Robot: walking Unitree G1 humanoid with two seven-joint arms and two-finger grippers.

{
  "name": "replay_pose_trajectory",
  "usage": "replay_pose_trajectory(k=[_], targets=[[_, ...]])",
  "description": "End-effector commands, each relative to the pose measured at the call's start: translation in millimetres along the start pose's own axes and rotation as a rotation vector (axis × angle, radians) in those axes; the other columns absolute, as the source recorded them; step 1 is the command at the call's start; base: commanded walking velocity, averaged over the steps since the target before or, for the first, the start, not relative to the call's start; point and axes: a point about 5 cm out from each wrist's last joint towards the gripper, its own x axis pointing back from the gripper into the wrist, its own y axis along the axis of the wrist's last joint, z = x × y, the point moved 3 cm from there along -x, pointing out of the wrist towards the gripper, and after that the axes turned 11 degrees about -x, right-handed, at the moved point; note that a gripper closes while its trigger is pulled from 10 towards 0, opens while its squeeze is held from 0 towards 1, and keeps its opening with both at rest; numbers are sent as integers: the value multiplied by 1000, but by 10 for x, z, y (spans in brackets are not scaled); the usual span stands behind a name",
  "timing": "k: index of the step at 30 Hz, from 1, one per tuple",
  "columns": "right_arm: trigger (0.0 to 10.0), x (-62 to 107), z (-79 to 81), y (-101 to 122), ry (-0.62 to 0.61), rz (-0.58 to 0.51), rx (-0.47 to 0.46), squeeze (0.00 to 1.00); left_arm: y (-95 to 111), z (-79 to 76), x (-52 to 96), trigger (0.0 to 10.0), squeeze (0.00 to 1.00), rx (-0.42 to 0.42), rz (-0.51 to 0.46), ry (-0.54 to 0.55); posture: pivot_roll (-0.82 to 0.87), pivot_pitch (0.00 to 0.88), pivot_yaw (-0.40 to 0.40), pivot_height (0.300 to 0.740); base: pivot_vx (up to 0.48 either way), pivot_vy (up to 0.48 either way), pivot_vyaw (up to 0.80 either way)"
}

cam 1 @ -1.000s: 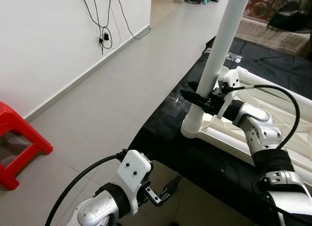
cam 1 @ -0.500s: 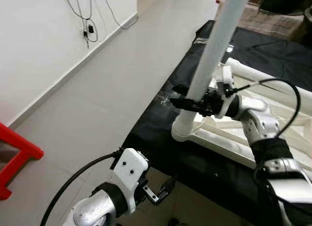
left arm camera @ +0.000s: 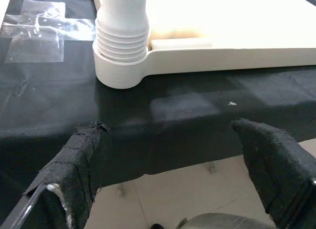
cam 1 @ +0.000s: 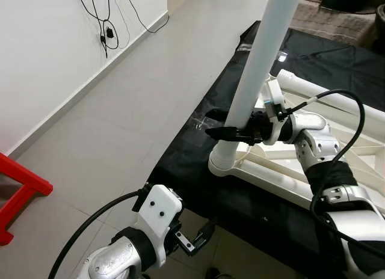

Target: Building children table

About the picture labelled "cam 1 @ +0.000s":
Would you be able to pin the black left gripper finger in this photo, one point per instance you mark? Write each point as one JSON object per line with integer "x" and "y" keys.
{"x": 204, "y": 234}

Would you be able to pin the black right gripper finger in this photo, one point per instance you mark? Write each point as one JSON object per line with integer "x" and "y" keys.
{"x": 225, "y": 133}
{"x": 216, "y": 116}

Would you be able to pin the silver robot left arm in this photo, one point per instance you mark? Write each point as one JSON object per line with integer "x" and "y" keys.
{"x": 111, "y": 261}

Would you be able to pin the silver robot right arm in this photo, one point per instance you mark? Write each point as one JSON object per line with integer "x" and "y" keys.
{"x": 319, "y": 147}

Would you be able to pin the clear tape patch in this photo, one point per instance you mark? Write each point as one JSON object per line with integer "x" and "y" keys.
{"x": 203, "y": 122}

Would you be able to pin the white plastic table top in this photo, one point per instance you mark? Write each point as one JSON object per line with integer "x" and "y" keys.
{"x": 271, "y": 175}

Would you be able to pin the black tablecloth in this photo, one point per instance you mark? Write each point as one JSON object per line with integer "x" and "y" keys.
{"x": 240, "y": 201}

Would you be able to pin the clear tape strip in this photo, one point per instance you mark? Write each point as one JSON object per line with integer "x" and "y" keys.
{"x": 249, "y": 47}

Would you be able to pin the beige cloth covered bench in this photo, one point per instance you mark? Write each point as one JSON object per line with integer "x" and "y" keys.
{"x": 337, "y": 26}

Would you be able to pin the black power adapter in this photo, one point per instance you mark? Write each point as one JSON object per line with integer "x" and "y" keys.
{"x": 110, "y": 33}

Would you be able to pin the black round basin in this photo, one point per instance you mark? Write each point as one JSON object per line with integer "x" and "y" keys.
{"x": 381, "y": 26}

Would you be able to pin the red plastic stool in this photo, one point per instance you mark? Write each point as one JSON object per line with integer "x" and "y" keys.
{"x": 24, "y": 180}

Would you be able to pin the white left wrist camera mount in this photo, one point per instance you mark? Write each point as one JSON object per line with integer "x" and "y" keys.
{"x": 159, "y": 207}

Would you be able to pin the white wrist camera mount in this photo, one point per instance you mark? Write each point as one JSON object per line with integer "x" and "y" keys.
{"x": 275, "y": 98}
{"x": 159, "y": 207}

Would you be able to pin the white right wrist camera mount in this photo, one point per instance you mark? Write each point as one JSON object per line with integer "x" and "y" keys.
{"x": 275, "y": 98}

